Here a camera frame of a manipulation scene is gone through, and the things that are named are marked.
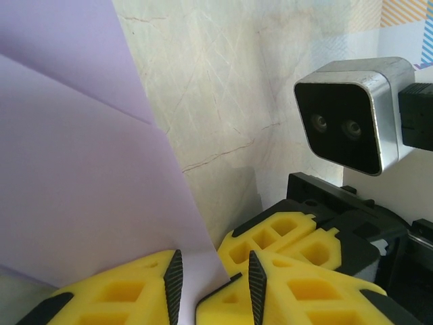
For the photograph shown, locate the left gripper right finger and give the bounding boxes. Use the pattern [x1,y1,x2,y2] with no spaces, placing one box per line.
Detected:
[248,250,422,325]

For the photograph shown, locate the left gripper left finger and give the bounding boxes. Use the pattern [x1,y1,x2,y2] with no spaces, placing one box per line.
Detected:
[15,249,184,325]

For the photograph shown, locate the light purple paper sheet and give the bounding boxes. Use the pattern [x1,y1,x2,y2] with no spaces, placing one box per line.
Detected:
[0,0,234,325]

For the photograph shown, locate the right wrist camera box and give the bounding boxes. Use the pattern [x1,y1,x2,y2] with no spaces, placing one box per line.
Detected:
[293,56,416,176]

